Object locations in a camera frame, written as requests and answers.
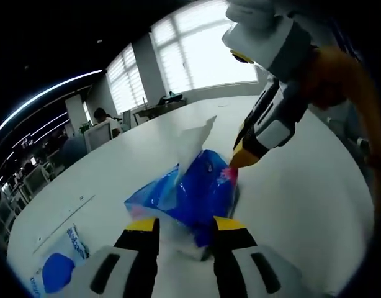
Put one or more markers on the green potted plant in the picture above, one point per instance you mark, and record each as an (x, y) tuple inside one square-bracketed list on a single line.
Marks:
[(86, 128)]

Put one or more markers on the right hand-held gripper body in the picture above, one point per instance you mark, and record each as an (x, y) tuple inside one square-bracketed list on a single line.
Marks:
[(265, 37)]

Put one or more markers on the dark teal bag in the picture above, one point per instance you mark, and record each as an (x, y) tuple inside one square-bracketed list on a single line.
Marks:
[(173, 97)]

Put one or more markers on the window with blinds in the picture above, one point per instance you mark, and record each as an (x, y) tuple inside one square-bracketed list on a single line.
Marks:
[(128, 80), (209, 46)]

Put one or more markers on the blue tissue pack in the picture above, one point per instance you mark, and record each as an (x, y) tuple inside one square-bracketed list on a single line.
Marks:
[(203, 186)]

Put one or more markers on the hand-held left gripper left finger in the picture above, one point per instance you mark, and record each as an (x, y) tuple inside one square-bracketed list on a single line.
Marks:
[(134, 254)]

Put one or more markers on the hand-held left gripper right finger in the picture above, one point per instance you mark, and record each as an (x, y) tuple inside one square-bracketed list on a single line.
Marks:
[(234, 254)]

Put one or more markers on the person's right hand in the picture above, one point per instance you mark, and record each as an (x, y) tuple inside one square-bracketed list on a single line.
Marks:
[(328, 77)]

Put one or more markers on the grey side desk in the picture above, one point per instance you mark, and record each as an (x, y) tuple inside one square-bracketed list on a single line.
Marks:
[(159, 110)]

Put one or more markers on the blue packet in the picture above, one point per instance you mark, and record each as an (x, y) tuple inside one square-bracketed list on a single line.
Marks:
[(58, 270)]

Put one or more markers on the long ceiling strip light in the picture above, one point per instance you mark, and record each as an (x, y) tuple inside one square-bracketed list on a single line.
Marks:
[(38, 96)]

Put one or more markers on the white table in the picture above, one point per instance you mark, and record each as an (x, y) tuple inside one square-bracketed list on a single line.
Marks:
[(286, 201)]

